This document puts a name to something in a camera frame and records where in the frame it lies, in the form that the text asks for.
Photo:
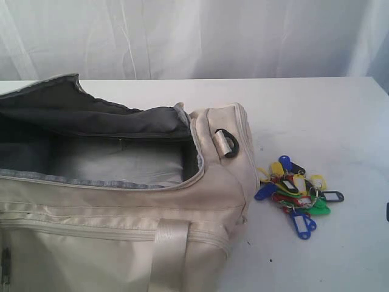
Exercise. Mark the white backdrop curtain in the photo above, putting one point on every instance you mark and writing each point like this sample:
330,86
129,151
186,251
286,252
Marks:
114,40

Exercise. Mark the red key tag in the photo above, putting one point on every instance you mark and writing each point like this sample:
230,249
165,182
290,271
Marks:
297,204

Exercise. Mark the blue key tag top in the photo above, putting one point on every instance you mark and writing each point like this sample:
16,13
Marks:
285,161

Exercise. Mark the black key tag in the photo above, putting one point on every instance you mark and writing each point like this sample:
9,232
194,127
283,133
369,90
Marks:
288,186
296,170
331,196

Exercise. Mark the green key tag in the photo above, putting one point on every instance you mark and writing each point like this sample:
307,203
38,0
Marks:
319,208
292,195

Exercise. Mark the beige duffel bag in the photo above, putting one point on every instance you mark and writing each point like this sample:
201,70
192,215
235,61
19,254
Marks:
64,234

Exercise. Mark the blue key tag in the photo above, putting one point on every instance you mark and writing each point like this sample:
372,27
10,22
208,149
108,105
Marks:
305,226
265,192
285,161
300,225

